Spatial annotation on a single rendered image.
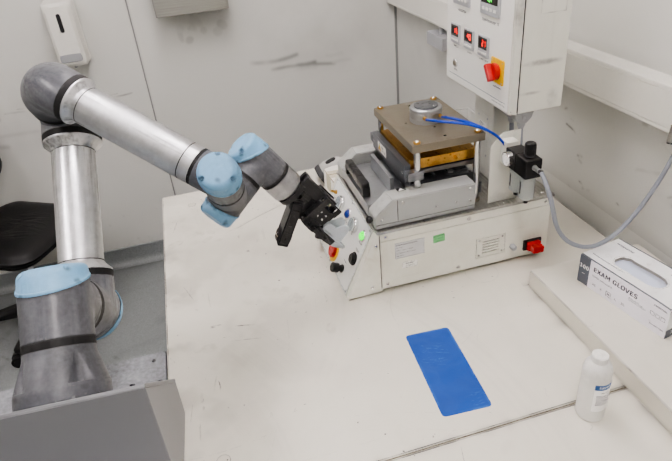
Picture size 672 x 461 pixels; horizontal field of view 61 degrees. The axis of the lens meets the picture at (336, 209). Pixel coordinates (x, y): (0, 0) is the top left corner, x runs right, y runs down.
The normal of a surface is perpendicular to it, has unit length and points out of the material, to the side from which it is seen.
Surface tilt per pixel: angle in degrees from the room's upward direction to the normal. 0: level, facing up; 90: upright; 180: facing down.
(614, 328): 0
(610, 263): 6
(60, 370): 32
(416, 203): 90
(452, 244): 90
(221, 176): 45
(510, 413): 0
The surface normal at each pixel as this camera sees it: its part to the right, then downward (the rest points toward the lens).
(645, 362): -0.08, -0.86
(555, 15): 0.26, 0.47
